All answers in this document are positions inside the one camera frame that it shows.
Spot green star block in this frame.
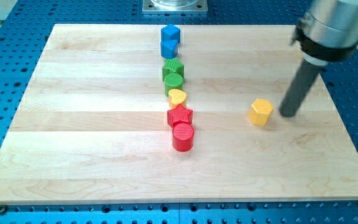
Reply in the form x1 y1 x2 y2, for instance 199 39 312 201
162 57 185 79

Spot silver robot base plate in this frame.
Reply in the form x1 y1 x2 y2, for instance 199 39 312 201
142 0 208 12

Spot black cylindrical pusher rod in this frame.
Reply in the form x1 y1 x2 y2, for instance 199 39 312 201
279 59 321 118

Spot green cylinder block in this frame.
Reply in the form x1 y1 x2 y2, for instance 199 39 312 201
163 73 184 96

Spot wooden board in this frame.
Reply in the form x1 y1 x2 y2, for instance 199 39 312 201
0 24 358 205

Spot yellow hexagon block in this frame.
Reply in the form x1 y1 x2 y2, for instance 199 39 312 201
248 98 274 126

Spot red cylinder block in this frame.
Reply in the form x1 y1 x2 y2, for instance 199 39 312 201
172 123 195 152

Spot red star block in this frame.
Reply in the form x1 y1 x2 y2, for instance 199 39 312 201
167 105 193 128

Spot blue cube block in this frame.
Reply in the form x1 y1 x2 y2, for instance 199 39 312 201
160 24 181 43

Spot yellow heart block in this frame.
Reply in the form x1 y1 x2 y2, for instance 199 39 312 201
168 89 187 109

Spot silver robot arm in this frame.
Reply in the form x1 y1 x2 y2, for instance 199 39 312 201
293 0 358 67

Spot blue perforated metal table plate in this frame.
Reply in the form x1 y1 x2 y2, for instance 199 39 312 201
0 1 358 223

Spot blue triangle block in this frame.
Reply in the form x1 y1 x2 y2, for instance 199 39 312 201
160 40 178 59

